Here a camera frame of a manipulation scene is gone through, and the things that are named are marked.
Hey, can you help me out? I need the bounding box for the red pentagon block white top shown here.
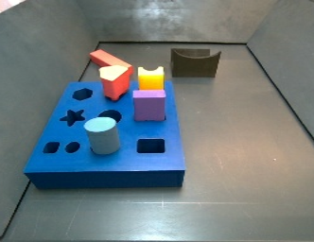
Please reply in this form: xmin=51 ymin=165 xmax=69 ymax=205
xmin=100 ymin=65 xmax=130 ymax=101

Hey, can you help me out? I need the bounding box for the light blue cylinder block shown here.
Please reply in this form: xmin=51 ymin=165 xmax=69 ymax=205
xmin=84 ymin=117 xmax=121 ymax=155

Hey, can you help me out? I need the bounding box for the long red rectangular block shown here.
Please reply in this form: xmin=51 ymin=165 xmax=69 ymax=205
xmin=91 ymin=49 xmax=134 ymax=75

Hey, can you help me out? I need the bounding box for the blue shape sorter board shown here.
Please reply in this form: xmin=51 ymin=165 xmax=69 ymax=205
xmin=25 ymin=81 xmax=187 ymax=189

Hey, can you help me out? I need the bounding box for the black curved fixture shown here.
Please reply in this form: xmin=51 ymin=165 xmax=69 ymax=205
xmin=171 ymin=48 xmax=222 ymax=78

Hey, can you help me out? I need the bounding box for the yellow orange notched block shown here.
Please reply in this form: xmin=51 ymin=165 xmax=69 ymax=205
xmin=139 ymin=66 xmax=166 ymax=90

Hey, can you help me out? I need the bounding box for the purple rectangular block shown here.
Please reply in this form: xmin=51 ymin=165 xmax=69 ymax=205
xmin=134 ymin=90 xmax=167 ymax=121

